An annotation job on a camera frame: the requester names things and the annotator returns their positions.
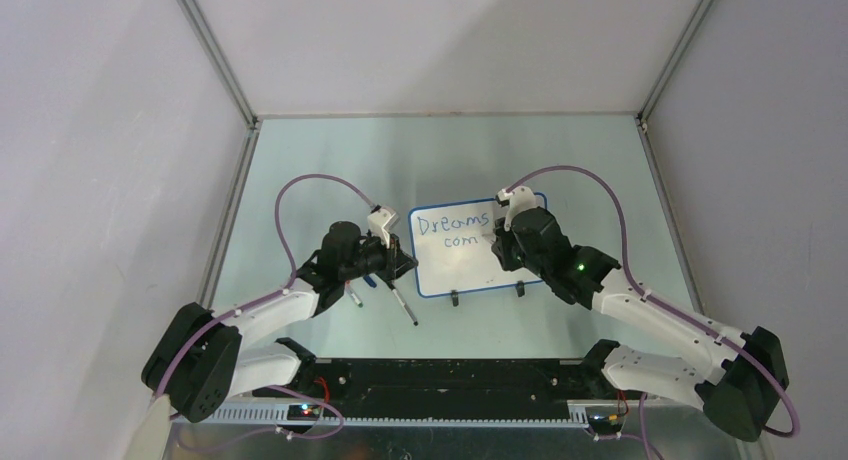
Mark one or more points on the black whiteboard marker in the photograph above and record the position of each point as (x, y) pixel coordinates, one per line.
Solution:
(403, 304)

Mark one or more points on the green whiteboard marker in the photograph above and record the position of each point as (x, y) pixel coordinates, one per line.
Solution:
(353, 295)

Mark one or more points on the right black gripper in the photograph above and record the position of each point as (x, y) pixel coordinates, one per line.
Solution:
(502, 244)

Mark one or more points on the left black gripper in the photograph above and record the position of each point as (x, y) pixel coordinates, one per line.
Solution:
(397, 262)

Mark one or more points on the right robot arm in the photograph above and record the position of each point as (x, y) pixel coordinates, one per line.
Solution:
(733, 377)

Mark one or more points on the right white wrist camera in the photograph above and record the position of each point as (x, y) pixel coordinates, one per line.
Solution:
(516, 200)

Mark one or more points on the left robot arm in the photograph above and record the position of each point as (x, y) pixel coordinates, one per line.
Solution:
(203, 359)

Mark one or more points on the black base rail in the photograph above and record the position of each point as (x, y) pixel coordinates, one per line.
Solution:
(458, 389)

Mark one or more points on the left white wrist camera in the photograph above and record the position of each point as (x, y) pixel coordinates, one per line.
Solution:
(380, 222)

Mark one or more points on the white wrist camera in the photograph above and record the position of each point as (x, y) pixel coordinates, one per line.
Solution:
(380, 222)
(516, 200)

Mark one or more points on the blue framed whiteboard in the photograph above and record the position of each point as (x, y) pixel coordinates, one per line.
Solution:
(452, 255)

